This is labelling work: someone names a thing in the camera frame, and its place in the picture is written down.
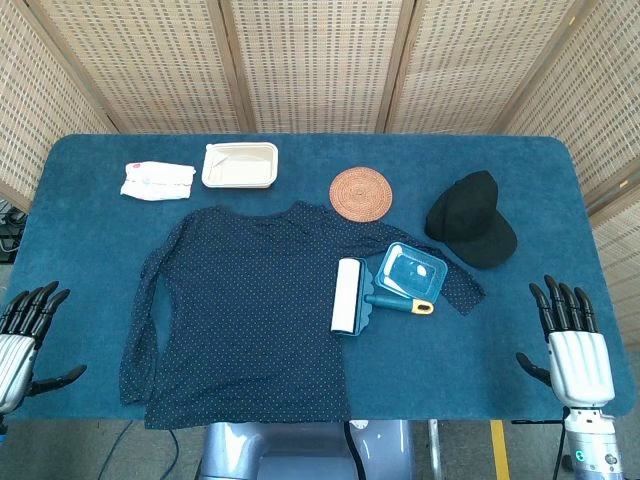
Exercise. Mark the black baseball cap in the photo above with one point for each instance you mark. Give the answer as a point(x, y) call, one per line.
point(470, 220)

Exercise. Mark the silver-blue robot torso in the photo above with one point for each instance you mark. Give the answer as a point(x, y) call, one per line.
point(300, 450)

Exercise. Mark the woven bamboo folding screen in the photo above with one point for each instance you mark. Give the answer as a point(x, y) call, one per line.
point(320, 65)

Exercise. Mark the yellow floor tape strip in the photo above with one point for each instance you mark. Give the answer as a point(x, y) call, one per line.
point(500, 450)

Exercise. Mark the beige plastic food container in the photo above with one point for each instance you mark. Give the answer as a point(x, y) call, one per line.
point(240, 167)

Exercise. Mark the metal table leg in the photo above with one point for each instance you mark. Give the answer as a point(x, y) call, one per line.
point(434, 450)

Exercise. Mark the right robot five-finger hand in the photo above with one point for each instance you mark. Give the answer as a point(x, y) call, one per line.
point(580, 365)

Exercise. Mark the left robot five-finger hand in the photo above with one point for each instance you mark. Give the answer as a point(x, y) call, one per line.
point(15, 350)

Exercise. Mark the round woven rattan coaster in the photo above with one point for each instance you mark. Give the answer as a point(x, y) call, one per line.
point(360, 194)

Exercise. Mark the navy polka dot shirt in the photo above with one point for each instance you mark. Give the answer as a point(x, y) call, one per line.
point(240, 310)

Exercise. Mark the white wet wipes pack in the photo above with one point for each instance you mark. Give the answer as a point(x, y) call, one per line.
point(157, 181)

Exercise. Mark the blue carpet table cover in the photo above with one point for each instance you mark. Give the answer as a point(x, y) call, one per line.
point(500, 350)

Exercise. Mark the clear blue plastic container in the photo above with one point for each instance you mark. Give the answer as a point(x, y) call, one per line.
point(410, 275)

